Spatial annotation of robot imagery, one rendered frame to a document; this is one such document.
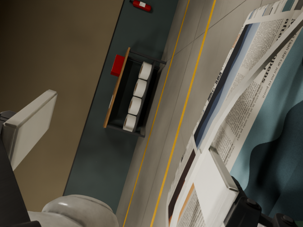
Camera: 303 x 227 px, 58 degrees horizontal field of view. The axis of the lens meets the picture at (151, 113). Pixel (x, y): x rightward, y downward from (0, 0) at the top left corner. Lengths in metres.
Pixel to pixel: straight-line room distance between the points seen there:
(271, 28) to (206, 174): 0.14
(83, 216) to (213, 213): 0.33
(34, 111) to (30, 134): 0.01
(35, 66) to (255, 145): 6.69
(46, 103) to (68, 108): 6.45
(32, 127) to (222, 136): 0.17
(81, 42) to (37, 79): 1.33
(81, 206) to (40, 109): 0.32
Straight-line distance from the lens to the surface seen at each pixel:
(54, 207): 0.49
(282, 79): 0.21
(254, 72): 0.19
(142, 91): 6.10
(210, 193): 0.18
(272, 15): 0.29
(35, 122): 0.17
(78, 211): 0.47
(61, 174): 6.76
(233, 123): 0.26
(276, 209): 0.18
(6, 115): 0.17
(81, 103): 6.62
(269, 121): 0.20
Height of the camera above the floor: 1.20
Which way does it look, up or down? 11 degrees down
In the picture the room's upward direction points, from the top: 73 degrees counter-clockwise
